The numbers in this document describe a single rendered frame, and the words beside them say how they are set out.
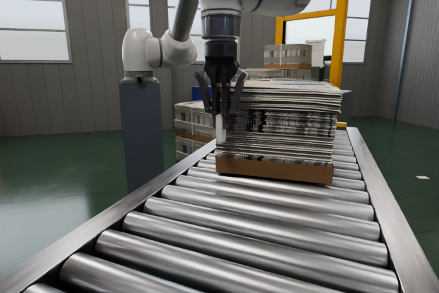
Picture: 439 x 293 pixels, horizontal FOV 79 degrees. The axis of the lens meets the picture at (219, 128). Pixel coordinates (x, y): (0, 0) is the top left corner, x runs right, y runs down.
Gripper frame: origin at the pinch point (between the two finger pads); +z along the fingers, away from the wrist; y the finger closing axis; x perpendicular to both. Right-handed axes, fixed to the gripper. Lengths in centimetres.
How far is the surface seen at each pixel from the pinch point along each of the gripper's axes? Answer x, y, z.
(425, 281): 21.3, -37.0, 13.1
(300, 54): -204, -1, -27
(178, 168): -2.2, 13.6, 13.1
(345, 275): 23.0, -27.4, 13.7
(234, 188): 3.3, -4.8, 13.5
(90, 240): 30.5, 11.2, 13.2
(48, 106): -242, 392, 47
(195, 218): 17.1, -1.3, 14.3
